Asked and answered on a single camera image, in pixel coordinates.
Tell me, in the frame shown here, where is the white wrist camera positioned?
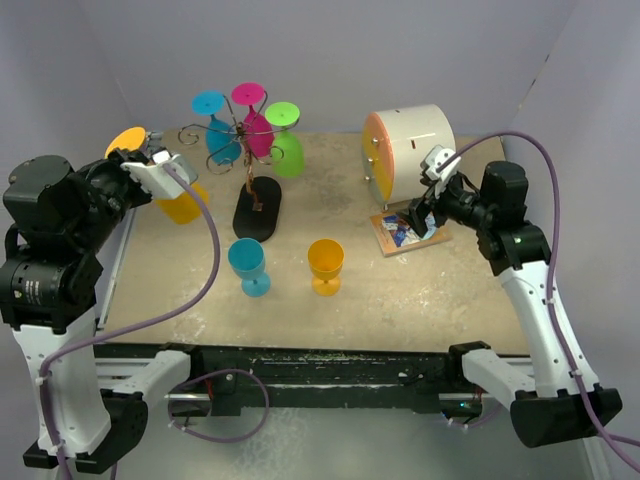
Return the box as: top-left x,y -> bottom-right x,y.
121,150 -> 198,200
420,145 -> 461,200

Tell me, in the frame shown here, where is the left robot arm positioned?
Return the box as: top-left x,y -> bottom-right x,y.
1,149 -> 206,476

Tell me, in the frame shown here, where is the orange wine glass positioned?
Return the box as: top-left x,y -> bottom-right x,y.
307,238 -> 344,296
105,126 -> 209,225

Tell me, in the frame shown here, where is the blue wine glass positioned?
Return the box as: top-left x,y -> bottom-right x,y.
228,238 -> 271,298
192,90 -> 241,167

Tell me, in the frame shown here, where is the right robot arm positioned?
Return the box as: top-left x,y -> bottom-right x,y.
402,161 -> 622,448

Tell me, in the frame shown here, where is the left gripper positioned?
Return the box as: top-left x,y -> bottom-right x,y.
74,145 -> 158,251

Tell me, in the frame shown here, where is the pink plastic wine glass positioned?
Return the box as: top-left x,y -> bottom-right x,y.
231,82 -> 274,158

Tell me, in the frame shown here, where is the green plastic wine glass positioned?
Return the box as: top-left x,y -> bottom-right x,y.
264,101 -> 305,178

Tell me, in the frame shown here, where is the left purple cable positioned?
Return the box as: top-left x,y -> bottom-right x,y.
38,164 -> 271,480

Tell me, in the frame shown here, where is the metal wine glass rack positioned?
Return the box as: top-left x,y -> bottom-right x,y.
178,94 -> 282,242

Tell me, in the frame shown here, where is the white round drawer cabinet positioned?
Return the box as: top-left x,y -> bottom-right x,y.
361,104 -> 455,210

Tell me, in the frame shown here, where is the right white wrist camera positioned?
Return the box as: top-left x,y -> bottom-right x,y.
420,145 -> 461,200

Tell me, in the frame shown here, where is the children's picture book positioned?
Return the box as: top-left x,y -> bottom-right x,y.
369,212 -> 453,257

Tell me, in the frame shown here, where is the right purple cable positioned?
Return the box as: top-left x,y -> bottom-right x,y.
439,130 -> 640,474

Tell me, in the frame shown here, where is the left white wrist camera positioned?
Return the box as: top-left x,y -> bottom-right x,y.
121,150 -> 198,200

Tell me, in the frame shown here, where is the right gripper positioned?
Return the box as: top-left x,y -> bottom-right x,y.
397,171 -> 495,237

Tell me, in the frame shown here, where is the purple cable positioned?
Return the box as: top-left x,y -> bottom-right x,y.
38,164 -> 271,480
439,130 -> 640,474

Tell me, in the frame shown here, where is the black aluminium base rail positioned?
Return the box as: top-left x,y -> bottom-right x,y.
94,343 -> 495,417

